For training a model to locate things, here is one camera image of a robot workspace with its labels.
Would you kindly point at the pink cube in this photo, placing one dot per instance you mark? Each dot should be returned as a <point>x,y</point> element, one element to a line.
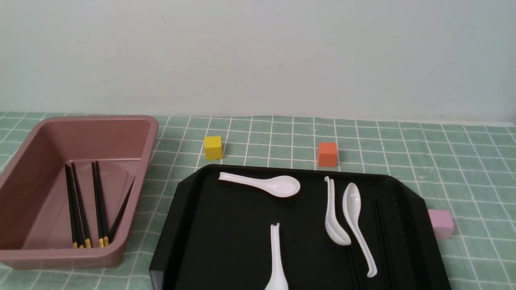
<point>442,223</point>

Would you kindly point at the white spoon bottom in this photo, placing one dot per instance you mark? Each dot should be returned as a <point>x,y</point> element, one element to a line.
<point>277,279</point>

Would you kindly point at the pink plastic bin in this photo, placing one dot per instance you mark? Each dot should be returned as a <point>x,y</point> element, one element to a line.
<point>35,220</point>

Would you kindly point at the yellow cube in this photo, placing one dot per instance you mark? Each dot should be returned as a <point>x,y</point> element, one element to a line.
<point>213,147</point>

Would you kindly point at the black chopstick yellow tip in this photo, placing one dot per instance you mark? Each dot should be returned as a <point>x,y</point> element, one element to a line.
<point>102,205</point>
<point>116,224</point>
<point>87,243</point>
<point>74,228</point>
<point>98,207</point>

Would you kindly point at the white spoon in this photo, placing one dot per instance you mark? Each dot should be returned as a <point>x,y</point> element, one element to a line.
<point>351,205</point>
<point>277,279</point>
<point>279,186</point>
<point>334,230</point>

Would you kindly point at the black plastic tray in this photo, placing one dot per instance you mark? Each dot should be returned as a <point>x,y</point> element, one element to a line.
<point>217,234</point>

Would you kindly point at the green checkered tablecloth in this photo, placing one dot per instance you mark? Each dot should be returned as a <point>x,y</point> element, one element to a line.
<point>467,170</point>

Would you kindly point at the orange cube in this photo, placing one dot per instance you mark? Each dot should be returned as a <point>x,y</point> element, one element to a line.
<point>327,154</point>

